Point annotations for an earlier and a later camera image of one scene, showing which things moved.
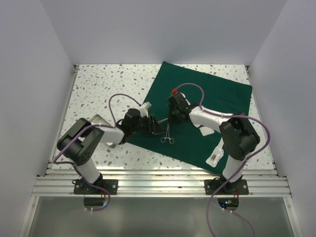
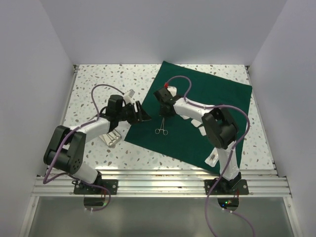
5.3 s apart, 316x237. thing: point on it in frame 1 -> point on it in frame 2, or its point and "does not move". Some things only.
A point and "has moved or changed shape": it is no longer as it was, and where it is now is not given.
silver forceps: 159,121 has moved or changed shape
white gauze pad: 206,131 does not move
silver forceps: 171,140 has moved or changed shape
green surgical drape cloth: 185,140 does not move
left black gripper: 153,128 -> 140,115
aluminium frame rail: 160,182 does not move
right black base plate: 212,186 does not move
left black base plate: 80,187 does not move
